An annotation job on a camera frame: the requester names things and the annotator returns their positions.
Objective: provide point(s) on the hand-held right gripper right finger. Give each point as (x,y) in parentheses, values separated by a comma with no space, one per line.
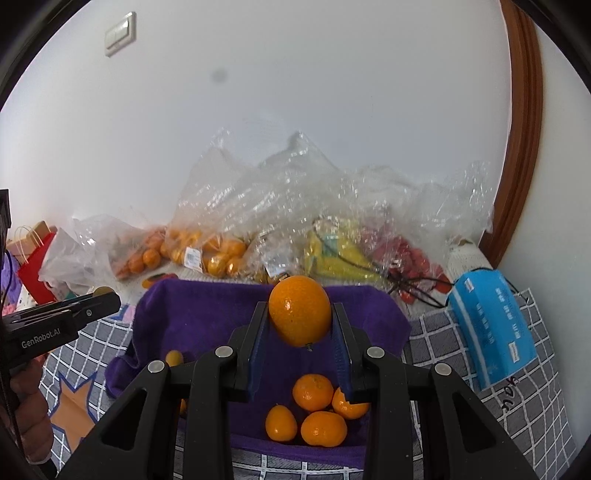
(344,364)

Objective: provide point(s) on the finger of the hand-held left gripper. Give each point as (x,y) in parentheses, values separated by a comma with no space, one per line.
(99,309)

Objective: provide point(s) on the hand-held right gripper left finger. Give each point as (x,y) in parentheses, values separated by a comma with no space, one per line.
(257,364)

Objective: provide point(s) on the yellow citrus fruit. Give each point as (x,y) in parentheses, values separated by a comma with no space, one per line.
(102,290)
(174,358)

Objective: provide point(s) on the mandarin orange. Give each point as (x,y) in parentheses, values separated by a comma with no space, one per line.
(280,423)
(353,408)
(323,428)
(183,406)
(313,392)

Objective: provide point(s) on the large orange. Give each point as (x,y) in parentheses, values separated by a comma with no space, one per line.
(300,309)

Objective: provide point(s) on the purple towel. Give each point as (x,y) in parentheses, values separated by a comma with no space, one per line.
(207,314)

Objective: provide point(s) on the person's left hand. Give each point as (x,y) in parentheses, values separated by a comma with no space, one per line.
(30,397)

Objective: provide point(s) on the purple garment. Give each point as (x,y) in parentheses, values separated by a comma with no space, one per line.
(14,295)

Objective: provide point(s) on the white plastic bag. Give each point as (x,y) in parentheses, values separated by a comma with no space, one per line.
(69,263)

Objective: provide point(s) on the red paper bag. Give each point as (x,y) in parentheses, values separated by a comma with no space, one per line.
(37,272)

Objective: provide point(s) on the clear bag of dark mandarins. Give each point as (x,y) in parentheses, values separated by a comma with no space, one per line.
(147,256)

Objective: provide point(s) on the clear bag of yellow fruit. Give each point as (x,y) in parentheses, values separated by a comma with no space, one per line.
(332,258)

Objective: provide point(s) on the clear bag of pale mandarins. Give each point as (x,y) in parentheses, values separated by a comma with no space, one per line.
(217,258)

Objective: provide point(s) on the blue tissue pack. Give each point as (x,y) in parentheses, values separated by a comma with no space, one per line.
(494,327)

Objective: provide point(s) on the printed paper sheet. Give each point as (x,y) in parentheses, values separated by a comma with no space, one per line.
(466,258)

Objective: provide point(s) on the grey checked star-print cloth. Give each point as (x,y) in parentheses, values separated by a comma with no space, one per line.
(545,415)

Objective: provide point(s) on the white light switch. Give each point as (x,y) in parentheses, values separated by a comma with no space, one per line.
(120,33)

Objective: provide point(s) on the brown wooden door frame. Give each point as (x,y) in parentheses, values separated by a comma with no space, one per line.
(521,138)

